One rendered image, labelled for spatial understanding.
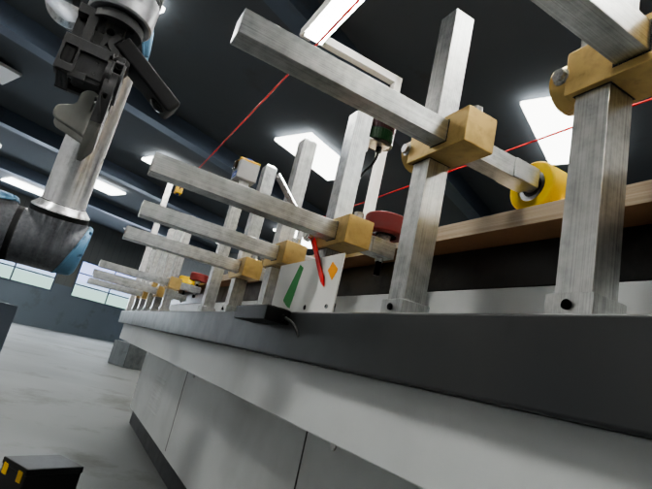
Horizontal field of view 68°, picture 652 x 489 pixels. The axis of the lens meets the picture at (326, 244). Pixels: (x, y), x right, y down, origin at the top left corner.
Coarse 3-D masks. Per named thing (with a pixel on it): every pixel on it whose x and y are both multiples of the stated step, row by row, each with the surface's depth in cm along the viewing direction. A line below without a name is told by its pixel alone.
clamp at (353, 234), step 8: (344, 216) 81; (352, 216) 80; (344, 224) 80; (352, 224) 80; (360, 224) 81; (368, 224) 81; (336, 232) 82; (344, 232) 80; (352, 232) 80; (360, 232) 80; (368, 232) 81; (320, 240) 87; (328, 240) 84; (336, 240) 81; (344, 240) 79; (352, 240) 80; (360, 240) 80; (368, 240) 81; (312, 248) 91; (320, 248) 87; (336, 248) 85; (344, 248) 83; (352, 248) 82; (360, 248) 81; (368, 248) 81
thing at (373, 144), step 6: (372, 126) 94; (378, 126) 93; (372, 138) 93; (378, 138) 93; (372, 144) 95; (378, 144) 94; (384, 144) 94; (366, 150) 92; (378, 150) 95; (384, 150) 97; (372, 162) 94; (366, 168) 94
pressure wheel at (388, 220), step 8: (368, 216) 88; (376, 216) 86; (384, 216) 86; (392, 216) 86; (400, 216) 86; (376, 224) 86; (384, 224) 85; (392, 224) 85; (400, 224) 86; (376, 232) 89; (384, 232) 88; (392, 232) 86; (400, 232) 86; (392, 240) 90; (376, 264) 87; (376, 272) 86
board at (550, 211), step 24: (648, 192) 55; (504, 216) 73; (528, 216) 69; (552, 216) 65; (624, 216) 59; (648, 216) 58; (456, 240) 82; (480, 240) 79; (504, 240) 77; (528, 240) 74; (360, 264) 115
